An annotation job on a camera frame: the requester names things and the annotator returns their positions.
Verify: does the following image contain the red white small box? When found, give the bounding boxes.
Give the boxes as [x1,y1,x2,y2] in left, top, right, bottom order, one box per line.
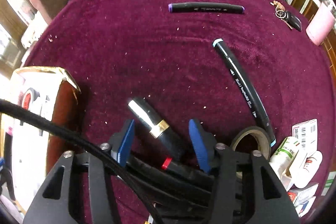
[288,182,319,206]

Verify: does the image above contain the white small bottle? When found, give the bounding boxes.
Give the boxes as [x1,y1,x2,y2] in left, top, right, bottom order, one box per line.
[294,151,323,189]

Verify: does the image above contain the white gold-rimmed tray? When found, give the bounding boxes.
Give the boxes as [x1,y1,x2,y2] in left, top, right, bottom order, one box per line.
[3,66,81,212]

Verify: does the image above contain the brown tape roll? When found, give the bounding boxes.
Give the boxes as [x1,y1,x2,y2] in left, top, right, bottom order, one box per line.
[230,126,271,160]

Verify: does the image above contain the barcode paper card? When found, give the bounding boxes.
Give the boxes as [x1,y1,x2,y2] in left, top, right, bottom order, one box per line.
[291,119,318,157]

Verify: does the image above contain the blue-capped black marker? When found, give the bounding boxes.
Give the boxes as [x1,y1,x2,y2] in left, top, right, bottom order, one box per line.
[213,39,276,147]

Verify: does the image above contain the red-capped black marker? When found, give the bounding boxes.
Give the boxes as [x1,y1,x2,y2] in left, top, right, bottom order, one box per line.
[161,157,214,185]

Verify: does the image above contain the black gold lipstick tube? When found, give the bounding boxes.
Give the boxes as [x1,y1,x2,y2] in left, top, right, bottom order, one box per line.
[127,98,184,160]

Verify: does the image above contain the maroon velvet cloth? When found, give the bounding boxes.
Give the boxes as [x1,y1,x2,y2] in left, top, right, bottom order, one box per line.
[26,0,335,193]

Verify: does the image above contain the key bunch with fob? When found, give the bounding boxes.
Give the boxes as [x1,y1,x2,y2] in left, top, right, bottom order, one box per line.
[270,1,302,32]

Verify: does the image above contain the pink tumbler cup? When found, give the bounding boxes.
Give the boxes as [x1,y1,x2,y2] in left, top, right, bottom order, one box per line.
[306,3,335,46]

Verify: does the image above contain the purple-capped black marker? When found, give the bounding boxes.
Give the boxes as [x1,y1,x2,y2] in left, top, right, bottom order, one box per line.
[168,2,245,14]

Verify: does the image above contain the black braided cable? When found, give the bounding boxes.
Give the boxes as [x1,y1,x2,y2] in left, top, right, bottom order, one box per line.
[0,98,164,224]

